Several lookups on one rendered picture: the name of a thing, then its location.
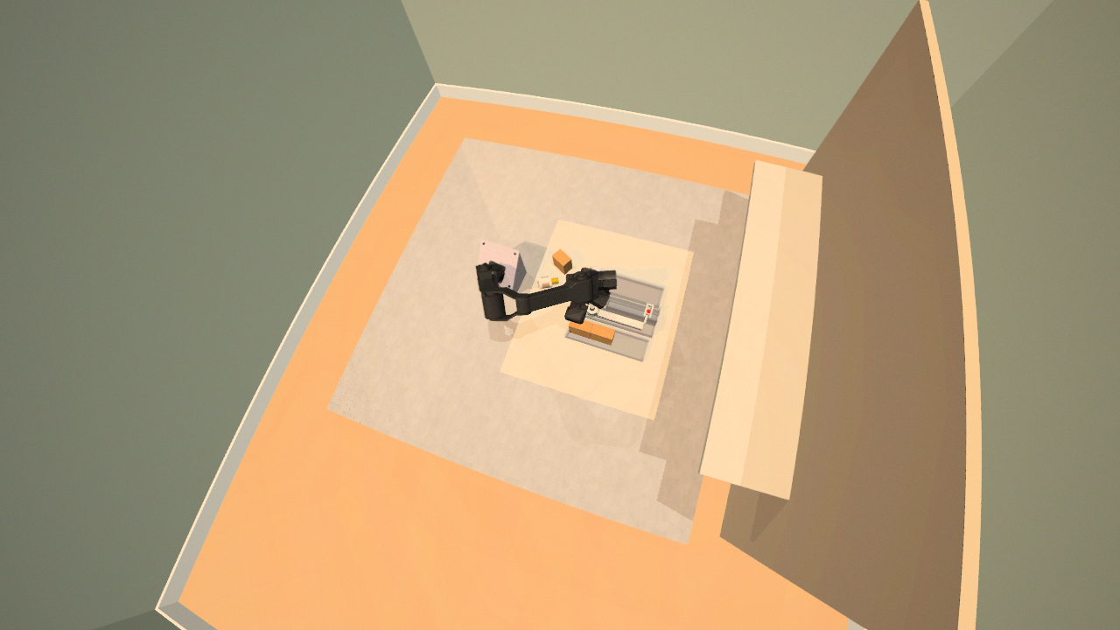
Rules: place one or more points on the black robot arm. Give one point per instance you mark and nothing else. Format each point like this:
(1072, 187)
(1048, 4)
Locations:
(581, 287)

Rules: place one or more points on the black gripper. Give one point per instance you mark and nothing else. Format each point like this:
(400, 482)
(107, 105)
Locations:
(576, 312)

